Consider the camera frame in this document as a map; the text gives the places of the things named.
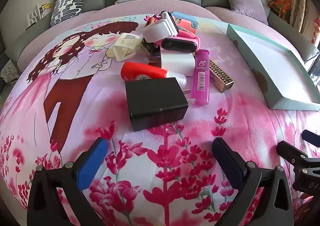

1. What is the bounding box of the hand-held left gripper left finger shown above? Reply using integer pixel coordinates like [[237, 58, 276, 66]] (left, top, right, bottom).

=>
[[27, 137, 109, 226]]

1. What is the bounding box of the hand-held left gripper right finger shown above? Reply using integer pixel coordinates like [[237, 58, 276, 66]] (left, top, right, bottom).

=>
[[212, 137, 294, 226]]

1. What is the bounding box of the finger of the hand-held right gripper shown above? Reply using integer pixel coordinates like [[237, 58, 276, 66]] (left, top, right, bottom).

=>
[[276, 140, 320, 194], [301, 129, 320, 147]]

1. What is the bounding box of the teal cardboard box lid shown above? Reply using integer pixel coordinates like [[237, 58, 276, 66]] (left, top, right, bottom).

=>
[[226, 24, 320, 111]]

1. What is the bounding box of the gold patterned lipstick box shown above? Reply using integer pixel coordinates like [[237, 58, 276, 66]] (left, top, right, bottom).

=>
[[209, 59, 235, 93]]

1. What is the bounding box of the black charger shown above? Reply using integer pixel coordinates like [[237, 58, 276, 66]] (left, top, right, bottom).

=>
[[125, 77, 196, 132]]

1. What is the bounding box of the pink lighter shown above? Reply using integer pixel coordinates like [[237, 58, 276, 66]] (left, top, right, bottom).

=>
[[191, 49, 210, 106]]

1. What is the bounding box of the red tube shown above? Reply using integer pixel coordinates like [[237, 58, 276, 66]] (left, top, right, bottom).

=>
[[121, 62, 187, 87]]

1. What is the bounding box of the white charger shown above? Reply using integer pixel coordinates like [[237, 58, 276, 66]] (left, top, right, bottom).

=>
[[160, 49, 195, 76]]

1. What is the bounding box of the cream hair claw clip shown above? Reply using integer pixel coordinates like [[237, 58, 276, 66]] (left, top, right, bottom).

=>
[[106, 33, 143, 62]]

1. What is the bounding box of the pink fitness band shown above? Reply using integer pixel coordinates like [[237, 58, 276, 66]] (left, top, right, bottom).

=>
[[160, 32, 203, 53]]

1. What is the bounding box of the notched orange blue toy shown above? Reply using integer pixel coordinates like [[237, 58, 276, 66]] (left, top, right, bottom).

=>
[[172, 11, 200, 34]]

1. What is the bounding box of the small pink figure toy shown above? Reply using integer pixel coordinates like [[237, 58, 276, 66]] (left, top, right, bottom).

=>
[[144, 14, 162, 25]]

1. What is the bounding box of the printed blanket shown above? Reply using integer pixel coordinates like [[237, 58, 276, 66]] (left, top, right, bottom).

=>
[[0, 14, 320, 226]]

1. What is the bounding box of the red hanging decoration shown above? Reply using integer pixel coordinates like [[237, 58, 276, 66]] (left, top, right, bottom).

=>
[[311, 19, 320, 44]]

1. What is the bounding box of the grey lace cloth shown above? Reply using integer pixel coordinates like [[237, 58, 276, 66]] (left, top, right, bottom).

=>
[[1, 62, 20, 83]]

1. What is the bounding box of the orange toy vehicle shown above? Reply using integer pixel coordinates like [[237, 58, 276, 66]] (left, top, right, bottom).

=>
[[268, 0, 293, 25]]

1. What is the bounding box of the white magazine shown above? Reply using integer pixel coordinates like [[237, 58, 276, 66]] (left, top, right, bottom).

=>
[[26, 6, 41, 27]]

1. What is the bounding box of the yellow magazine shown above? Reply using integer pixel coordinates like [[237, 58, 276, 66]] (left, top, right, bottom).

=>
[[39, 3, 52, 18]]

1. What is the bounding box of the black white patterned cushion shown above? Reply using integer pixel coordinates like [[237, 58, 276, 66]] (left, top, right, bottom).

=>
[[50, 0, 89, 27]]

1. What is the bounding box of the purple sofa cover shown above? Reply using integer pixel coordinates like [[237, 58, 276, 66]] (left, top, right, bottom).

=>
[[16, 0, 309, 72]]

